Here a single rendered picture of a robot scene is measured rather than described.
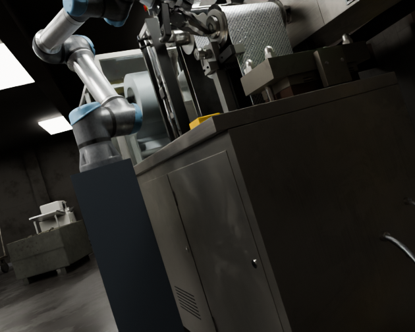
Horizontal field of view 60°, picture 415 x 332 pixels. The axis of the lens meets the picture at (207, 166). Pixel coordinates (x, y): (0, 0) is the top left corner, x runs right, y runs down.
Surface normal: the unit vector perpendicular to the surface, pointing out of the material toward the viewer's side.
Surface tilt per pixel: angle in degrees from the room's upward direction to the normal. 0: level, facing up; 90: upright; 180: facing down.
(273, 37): 90
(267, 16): 90
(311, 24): 90
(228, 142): 90
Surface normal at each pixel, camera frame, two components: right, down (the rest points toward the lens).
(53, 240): -0.15, 0.04
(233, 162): -0.87, 0.27
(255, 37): 0.40, -0.14
